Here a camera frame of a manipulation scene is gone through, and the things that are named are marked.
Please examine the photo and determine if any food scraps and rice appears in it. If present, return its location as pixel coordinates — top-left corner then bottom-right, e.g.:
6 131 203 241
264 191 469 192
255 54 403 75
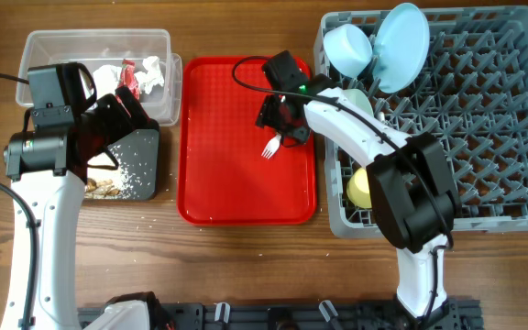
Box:
85 149 156 200

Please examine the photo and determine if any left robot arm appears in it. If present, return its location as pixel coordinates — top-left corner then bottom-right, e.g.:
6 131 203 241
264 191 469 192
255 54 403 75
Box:
1 62 160 329

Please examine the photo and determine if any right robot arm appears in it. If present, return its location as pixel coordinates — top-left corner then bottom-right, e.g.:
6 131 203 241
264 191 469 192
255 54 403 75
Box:
257 51 460 325

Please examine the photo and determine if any black waste tray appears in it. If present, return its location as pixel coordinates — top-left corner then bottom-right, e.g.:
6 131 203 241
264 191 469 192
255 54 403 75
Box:
108 120 160 180

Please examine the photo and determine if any mint green bowl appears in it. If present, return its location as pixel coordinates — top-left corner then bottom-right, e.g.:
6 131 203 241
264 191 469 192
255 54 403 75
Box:
343 89 374 116

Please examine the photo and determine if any clear plastic waste bin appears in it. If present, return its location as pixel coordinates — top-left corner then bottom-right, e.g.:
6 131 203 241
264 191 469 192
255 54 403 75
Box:
18 28 182 127

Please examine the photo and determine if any light blue small bowl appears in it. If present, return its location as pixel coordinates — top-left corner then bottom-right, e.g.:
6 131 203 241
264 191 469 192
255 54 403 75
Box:
323 24 373 78

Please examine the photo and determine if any red serving tray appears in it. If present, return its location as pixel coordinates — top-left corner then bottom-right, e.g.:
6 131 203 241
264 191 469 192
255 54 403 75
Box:
177 57 317 226

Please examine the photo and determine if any red snack wrapper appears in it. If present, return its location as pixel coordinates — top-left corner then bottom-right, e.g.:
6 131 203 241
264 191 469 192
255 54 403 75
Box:
117 59 140 100

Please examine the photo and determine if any light blue plate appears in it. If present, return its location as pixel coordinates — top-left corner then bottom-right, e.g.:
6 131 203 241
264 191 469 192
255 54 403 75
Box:
372 3 430 94

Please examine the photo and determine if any yellow plastic cup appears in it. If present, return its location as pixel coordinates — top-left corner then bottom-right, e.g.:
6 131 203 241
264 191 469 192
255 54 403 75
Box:
346 168 372 209

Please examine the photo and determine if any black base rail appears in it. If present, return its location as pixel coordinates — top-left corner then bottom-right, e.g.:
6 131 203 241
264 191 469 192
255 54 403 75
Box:
75 300 483 330

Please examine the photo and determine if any grey dishwasher rack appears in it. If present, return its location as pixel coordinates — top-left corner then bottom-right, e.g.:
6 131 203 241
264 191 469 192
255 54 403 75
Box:
313 5 528 233

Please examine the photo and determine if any white plastic fork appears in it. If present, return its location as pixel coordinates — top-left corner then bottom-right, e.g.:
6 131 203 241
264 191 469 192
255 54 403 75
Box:
261 134 281 160

